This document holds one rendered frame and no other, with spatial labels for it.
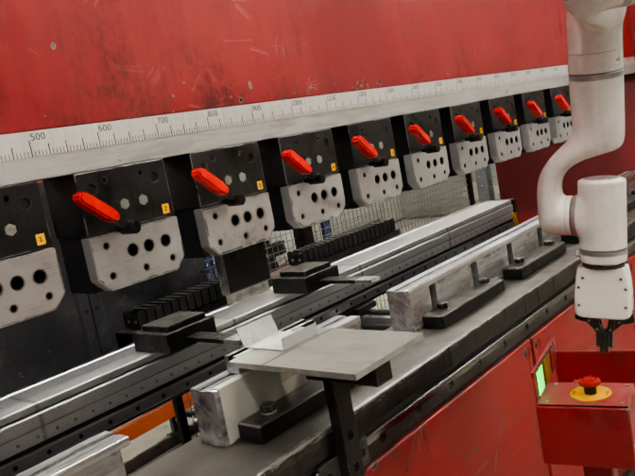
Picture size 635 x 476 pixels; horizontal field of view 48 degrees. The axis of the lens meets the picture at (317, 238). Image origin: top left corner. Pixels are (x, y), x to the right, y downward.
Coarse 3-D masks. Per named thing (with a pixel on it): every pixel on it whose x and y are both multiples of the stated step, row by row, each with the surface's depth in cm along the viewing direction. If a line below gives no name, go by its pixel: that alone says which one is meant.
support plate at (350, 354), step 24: (336, 336) 119; (360, 336) 116; (384, 336) 114; (408, 336) 112; (240, 360) 116; (264, 360) 113; (288, 360) 111; (312, 360) 109; (336, 360) 107; (360, 360) 105; (384, 360) 104
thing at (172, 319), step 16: (160, 320) 140; (176, 320) 137; (192, 320) 138; (208, 320) 140; (144, 336) 137; (160, 336) 133; (176, 336) 134; (192, 336) 135; (208, 336) 133; (224, 336) 131; (160, 352) 135
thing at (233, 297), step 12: (240, 252) 121; (252, 252) 123; (264, 252) 125; (216, 264) 119; (228, 264) 118; (240, 264) 121; (252, 264) 123; (264, 264) 125; (228, 276) 118; (240, 276) 120; (252, 276) 123; (264, 276) 125; (228, 288) 118; (240, 288) 120; (252, 288) 124; (264, 288) 126; (228, 300) 119; (240, 300) 121
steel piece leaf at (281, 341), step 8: (304, 328) 120; (312, 328) 121; (272, 336) 126; (280, 336) 125; (288, 336) 117; (296, 336) 118; (304, 336) 120; (312, 336) 121; (256, 344) 123; (264, 344) 122; (272, 344) 121; (280, 344) 120; (288, 344) 117; (296, 344) 118
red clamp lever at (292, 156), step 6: (288, 150) 121; (282, 156) 122; (288, 156) 121; (294, 156) 121; (288, 162) 122; (294, 162) 122; (300, 162) 123; (306, 162) 124; (294, 168) 124; (300, 168) 123; (306, 168) 124; (306, 174) 125; (312, 174) 125; (318, 174) 126; (306, 180) 128; (312, 180) 127; (318, 180) 126; (324, 180) 126
